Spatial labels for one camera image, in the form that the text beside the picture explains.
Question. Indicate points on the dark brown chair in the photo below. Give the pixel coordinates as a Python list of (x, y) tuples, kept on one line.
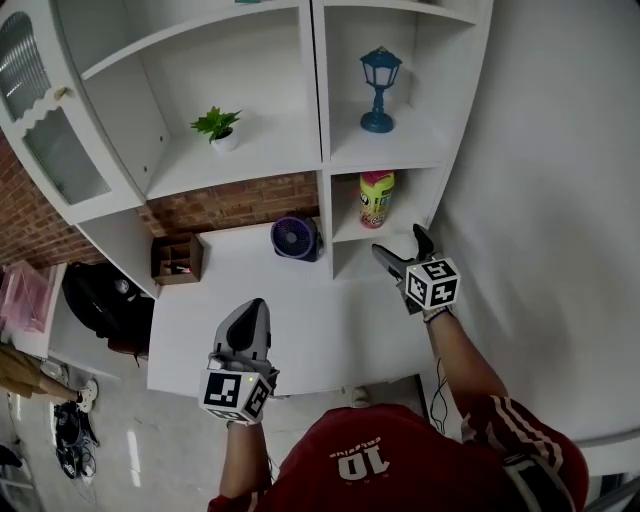
[(130, 345)]

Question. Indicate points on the white desk with hutch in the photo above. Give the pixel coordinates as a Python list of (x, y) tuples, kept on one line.
[(240, 165)]

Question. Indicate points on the purple desk fan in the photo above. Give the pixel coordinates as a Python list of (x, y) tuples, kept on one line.
[(290, 237)]

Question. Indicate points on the blue lantern lamp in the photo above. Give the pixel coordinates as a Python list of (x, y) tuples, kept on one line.
[(376, 120)]

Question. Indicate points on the black framed glass door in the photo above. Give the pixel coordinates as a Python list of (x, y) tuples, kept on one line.
[(620, 495)]

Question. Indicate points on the black backpack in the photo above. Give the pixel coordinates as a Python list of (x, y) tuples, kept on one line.
[(100, 300)]

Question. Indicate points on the person's left forearm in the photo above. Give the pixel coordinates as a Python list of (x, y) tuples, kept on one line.
[(245, 460)]

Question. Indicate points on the yellow can with pink lid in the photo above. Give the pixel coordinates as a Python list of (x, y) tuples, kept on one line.
[(376, 200)]

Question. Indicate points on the person's red shirt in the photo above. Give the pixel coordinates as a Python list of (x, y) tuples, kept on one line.
[(375, 450)]

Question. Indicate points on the person's light shoe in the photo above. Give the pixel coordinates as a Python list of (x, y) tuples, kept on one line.
[(360, 396)]

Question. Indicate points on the white arched glass cabinet door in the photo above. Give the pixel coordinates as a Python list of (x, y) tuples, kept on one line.
[(65, 155)]

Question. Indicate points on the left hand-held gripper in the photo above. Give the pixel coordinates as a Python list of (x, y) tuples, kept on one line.
[(220, 392)]

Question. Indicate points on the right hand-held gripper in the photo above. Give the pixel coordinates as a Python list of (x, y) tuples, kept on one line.
[(432, 285)]

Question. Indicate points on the small potted green plant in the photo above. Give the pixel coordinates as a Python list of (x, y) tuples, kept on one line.
[(215, 122)]

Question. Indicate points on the brown wooden organizer box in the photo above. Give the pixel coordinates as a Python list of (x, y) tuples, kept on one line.
[(196, 260)]

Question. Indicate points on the person's right forearm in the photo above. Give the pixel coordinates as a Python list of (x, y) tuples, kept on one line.
[(465, 360)]

